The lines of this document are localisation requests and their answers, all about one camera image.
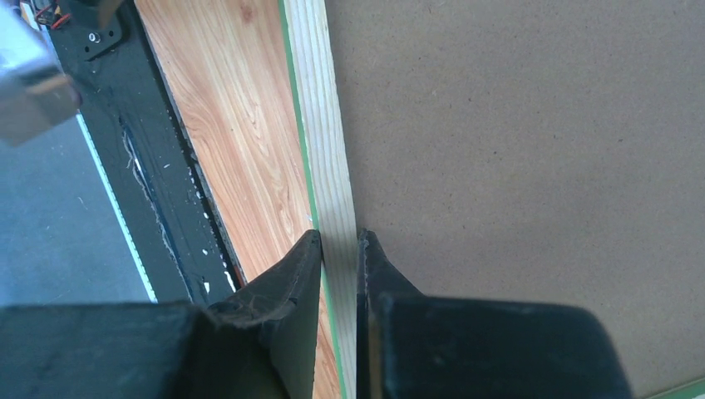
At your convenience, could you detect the black mounting base rail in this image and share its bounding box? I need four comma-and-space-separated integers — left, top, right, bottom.
28, 1, 240, 305

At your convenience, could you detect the brown cardboard backing board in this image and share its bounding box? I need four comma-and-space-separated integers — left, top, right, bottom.
323, 0, 705, 397

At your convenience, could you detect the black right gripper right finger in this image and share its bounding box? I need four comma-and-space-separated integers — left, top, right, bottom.
356, 230, 633, 398

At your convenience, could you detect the wooden picture frame green trim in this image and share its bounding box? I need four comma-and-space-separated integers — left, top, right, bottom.
277, 0, 705, 399

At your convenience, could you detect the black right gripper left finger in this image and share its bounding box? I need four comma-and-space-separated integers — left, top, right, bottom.
1, 230, 322, 398

